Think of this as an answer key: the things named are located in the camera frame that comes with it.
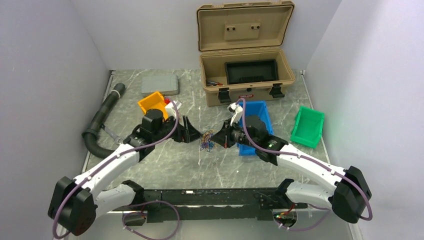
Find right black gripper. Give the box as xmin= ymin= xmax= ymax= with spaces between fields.
xmin=210 ymin=118 xmax=258 ymax=149

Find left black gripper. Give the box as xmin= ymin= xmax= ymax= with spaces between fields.
xmin=153 ymin=114 xmax=203 ymax=143

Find purple thin cable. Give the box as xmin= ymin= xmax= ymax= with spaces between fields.
xmin=200 ymin=129 xmax=216 ymax=153

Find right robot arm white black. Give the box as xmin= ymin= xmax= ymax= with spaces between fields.
xmin=211 ymin=116 xmax=372 ymax=224

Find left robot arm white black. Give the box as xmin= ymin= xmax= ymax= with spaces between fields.
xmin=47 ymin=109 xmax=202 ymax=239

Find blue plastic bin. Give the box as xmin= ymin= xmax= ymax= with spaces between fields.
xmin=237 ymin=101 xmax=274 ymax=157

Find orange plastic bin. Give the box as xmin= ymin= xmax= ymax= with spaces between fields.
xmin=137 ymin=91 xmax=170 ymax=120

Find screwdrivers in toolbox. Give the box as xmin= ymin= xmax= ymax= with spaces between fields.
xmin=205 ymin=80 xmax=223 ymax=87

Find grey plastic case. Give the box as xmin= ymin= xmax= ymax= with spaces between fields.
xmin=141 ymin=74 xmax=180 ymax=97

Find black tray in toolbox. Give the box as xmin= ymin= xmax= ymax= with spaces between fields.
xmin=224 ymin=59 xmax=279 ymax=85

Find silver wrench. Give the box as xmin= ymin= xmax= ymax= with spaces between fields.
xmin=100 ymin=123 xmax=124 ymax=145

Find tan open toolbox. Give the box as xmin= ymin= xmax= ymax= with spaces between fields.
xmin=196 ymin=0 xmax=295 ymax=107

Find green plastic bin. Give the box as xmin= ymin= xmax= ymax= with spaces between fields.
xmin=290 ymin=105 xmax=325 ymax=149

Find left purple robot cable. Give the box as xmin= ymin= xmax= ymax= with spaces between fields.
xmin=51 ymin=96 xmax=181 ymax=240

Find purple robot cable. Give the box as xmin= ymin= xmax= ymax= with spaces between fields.
xmin=235 ymin=97 xmax=373 ymax=232
xmin=51 ymin=96 xmax=181 ymax=240

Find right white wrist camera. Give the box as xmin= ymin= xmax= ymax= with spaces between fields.
xmin=227 ymin=102 xmax=244 ymax=126

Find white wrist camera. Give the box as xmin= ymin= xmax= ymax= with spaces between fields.
xmin=164 ymin=97 xmax=182 ymax=118
xmin=227 ymin=102 xmax=244 ymax=126

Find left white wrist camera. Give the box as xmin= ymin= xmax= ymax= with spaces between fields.
xmin=164 ymin=97 xmax=182 ymax=118

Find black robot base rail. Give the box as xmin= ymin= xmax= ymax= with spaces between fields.
xmin=115 ymin=187 xmax=308 ymax=223

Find black corrugated hose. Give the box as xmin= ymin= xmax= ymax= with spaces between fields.
xmin=81 ymin=82 xmax=126 ymax=159

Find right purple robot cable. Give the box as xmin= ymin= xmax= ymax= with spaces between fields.
xmin=235 ymin=97 xmax=373 ymax=232

